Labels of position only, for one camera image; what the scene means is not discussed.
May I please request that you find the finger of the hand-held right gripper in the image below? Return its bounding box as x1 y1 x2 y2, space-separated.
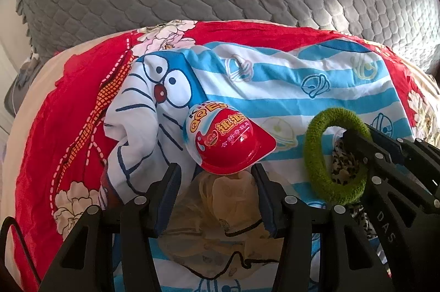
342 129 383 183
364 123 440 176

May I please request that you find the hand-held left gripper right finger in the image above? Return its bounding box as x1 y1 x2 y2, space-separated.
251 163 389 292

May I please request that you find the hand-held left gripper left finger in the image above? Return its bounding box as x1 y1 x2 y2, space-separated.
38 162 183 292

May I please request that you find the leopard print scrunchie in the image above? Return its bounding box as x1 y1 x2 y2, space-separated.
330 139 379 244

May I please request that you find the green fuzzy scrunchie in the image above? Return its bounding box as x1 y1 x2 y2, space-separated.
303 107 373 205

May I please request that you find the sheer beige drawstring pouch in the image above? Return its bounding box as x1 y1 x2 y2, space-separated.
161 172 286 279

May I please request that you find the red white toy egg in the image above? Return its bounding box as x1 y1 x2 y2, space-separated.
184 101 277 175

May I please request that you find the blue striped cartoon cloth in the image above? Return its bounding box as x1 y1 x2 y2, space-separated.
101 42 415 292

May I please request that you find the red floral blanket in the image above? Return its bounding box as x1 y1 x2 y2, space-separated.
7 21 434 292
0 21 440 292

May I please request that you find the black cable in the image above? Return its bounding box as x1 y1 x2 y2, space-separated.
0 216 42 279

